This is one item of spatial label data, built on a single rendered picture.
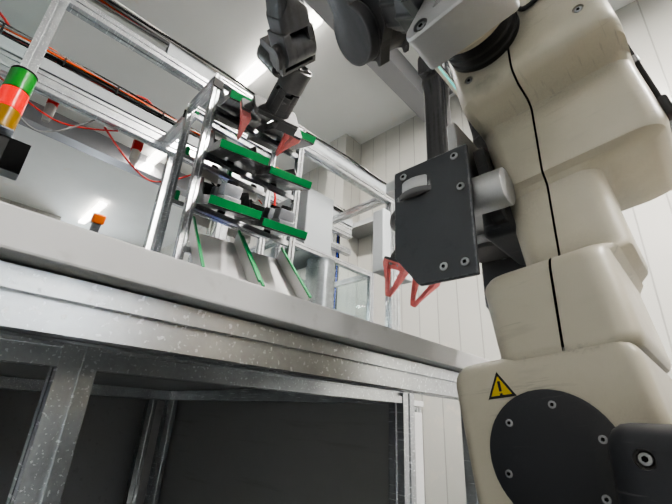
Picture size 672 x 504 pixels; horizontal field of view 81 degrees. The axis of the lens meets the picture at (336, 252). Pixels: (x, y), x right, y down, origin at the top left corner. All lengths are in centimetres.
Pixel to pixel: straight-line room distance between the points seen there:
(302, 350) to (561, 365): 25
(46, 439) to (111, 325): 30
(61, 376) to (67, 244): 32
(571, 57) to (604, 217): 17
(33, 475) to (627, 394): 61
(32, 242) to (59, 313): 5
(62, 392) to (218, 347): 29
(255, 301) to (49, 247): 17
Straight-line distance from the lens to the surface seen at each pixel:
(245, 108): 90
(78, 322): 34
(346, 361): 50
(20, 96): 113
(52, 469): 63
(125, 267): 33
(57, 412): 62
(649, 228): 351
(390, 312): 232
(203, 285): 35
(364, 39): 57
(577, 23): 52
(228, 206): 97
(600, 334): 39
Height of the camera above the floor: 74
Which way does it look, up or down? 23 degrees up
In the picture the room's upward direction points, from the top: 3 degrees clockwise
